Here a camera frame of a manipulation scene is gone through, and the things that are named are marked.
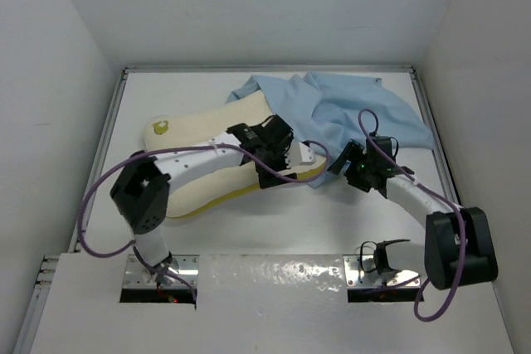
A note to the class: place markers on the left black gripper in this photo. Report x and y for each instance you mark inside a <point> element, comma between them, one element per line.
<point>282,147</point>

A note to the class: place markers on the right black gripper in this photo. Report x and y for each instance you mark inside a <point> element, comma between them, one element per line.
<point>350,151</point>

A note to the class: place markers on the light blue pillowcase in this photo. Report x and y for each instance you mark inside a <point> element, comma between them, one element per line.
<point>324,107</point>

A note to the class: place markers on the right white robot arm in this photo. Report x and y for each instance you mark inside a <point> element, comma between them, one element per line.
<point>454,236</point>

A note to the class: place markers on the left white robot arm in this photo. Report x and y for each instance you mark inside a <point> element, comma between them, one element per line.
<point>142,189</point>

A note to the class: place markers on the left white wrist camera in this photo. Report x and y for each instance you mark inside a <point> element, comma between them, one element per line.
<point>299,154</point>

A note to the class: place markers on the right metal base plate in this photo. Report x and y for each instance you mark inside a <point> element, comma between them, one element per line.
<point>360,274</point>

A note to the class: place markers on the aluminium table frame rail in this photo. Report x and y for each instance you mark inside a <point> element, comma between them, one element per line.
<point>287,221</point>

